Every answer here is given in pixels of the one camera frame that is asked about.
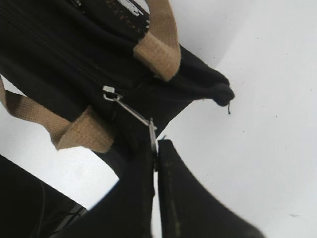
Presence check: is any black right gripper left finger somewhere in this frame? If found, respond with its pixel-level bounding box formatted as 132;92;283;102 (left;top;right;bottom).
57;142;154;238

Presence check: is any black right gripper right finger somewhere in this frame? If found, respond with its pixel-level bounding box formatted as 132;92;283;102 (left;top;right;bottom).
158;140;264;238

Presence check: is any silver zipper pull with ring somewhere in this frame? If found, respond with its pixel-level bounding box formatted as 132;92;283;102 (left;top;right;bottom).
102;85;159;172

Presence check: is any black canvas tote bag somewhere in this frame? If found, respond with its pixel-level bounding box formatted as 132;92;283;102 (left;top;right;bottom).
0;0;234;176

